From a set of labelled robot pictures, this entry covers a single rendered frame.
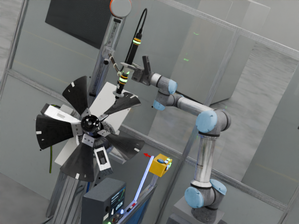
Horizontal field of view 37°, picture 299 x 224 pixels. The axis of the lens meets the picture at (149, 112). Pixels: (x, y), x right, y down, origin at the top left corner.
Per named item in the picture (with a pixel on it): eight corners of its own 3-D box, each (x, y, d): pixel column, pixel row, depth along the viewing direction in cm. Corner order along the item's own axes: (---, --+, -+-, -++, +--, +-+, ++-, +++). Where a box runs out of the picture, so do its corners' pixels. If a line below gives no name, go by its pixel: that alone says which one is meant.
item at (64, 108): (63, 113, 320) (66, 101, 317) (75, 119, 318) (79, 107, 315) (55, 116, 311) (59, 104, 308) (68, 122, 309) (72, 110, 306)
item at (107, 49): (101, 54, 335) (104, 44, 333) (109, 57, 338) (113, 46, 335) (103, 58, 326) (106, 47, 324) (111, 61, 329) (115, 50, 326)
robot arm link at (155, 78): (159, 76, 262) (163, 74, 270) (152, 73, 263) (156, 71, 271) (154, 87, 265) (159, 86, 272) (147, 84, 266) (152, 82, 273)
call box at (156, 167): (155, 165, 320) (160, 153, 317) (167, 172, 318) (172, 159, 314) (147, 172, 305) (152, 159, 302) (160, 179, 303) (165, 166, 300)
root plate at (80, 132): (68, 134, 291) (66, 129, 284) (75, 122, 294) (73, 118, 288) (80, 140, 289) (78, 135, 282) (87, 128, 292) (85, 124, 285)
